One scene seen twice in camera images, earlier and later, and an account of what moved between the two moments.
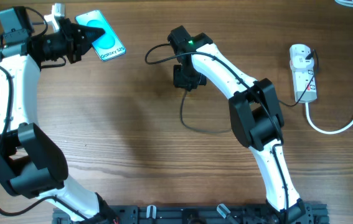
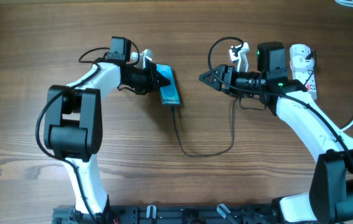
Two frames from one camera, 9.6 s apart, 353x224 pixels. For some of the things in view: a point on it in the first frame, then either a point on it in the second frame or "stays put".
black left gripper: x=73 y=33 → x=152 y=74
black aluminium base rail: x=197 y=214 stays put
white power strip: x=304 y=85 stays put
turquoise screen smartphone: x=107 y=45 → x=169 y=93
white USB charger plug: x=301 y=61 stays put
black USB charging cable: x=309 y=56 → x=233 y=122
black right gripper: x=180 y=83 → x=224 y=70
